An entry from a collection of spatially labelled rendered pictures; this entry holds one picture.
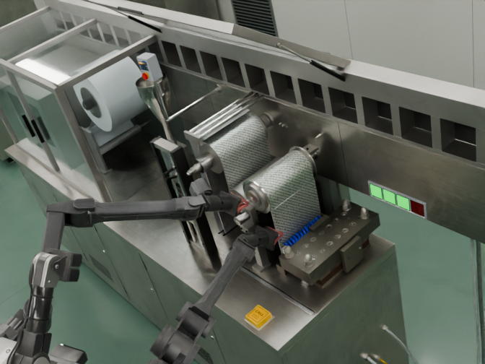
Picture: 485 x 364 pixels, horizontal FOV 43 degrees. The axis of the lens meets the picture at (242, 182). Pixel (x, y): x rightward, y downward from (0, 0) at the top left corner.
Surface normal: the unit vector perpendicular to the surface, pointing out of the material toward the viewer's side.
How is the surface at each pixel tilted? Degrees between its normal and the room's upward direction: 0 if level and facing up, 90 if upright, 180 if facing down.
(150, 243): 0
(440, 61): 90
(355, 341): 90
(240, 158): 92
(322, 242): 0
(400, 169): 90
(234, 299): 0
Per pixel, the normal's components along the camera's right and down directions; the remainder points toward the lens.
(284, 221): 0.65, 0.33
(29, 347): -0.47, -0.14
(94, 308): -0.22, -0.79
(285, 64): -0.73, 0.52
